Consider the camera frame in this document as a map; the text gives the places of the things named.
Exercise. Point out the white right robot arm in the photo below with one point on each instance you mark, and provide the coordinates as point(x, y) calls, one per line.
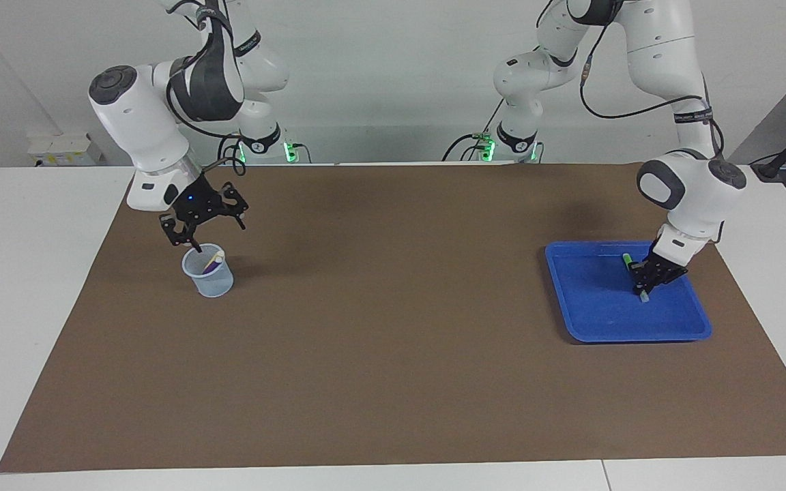
point(140, 116)

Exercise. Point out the translucent plastic cup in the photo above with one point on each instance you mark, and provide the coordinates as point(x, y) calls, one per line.
point(215, 285)

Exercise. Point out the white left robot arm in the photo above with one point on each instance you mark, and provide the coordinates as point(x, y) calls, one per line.
point(693, 198)

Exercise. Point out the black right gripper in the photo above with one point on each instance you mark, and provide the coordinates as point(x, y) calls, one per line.
point(196, 199)

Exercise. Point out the yellow pen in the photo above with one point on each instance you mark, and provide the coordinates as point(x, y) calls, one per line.
point(218, 257)

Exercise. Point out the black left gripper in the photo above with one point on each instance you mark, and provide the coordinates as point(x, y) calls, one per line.
point(662, 264)

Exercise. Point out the brown table mat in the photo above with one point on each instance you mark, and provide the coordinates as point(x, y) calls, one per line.
point(393, 341)

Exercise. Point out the green pen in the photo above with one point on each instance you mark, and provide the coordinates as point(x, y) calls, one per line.
point(627, 259)

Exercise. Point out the purple pen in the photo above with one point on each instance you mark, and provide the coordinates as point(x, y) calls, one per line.
point(210, 269)

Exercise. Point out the blue plastic tray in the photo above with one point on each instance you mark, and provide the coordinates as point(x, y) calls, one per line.
point(666, 314)

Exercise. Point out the white wall socket box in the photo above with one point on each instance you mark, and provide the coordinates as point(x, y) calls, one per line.
point(62, 149)

